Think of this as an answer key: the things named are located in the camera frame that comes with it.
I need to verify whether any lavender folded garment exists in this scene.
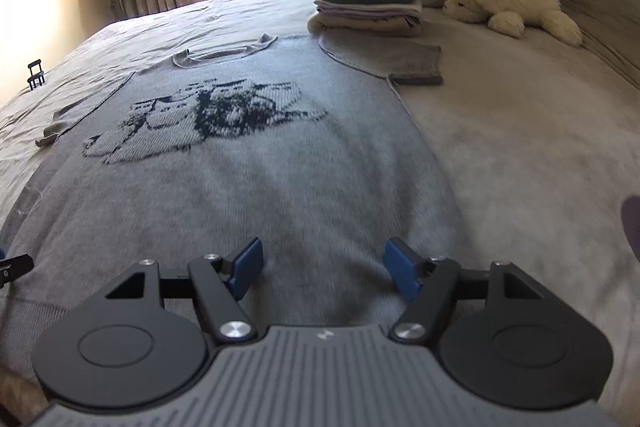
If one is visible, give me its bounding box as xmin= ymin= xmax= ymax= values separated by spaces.
xmin=314 ymin=0 xmax=425 ymax=25

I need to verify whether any dark blurred object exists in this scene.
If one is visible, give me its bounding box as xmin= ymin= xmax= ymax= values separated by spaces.
xmin=620 ymin=196 xmax=640 ymax=259

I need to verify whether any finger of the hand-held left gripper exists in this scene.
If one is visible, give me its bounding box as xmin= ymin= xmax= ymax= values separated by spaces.
xmin=0 ymin=254 xmax=35 ymax=289

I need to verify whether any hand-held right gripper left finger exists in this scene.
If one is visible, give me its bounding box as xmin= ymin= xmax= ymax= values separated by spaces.
xmin=104 ymin=236 xmax=265 ymax=344

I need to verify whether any black stand at bed edge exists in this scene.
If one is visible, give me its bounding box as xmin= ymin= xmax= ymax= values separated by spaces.
xmin=27 ymin=61 xmax=47 ymax=92

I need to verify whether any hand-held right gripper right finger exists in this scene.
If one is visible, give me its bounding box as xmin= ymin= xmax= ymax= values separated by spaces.
xmin=382 ymin=236 xmax=550 ymax=344

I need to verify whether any grey printed sweater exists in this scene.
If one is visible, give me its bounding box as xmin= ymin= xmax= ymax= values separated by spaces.
xmin=0 ymin=34 xmax=478 ymax=373

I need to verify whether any white plush toy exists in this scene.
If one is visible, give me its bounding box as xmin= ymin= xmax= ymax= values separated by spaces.
xmin=441 ymin=0 xmax=584 ymax=48

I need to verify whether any grey bed sheet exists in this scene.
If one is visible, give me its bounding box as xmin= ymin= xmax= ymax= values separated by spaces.
xmin=0 ymin=0 xmax=640 ymax=427

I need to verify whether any cream folded garment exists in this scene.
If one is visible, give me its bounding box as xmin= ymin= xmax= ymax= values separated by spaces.
xmin=306 ymin=14 xmax=423 ymax=38

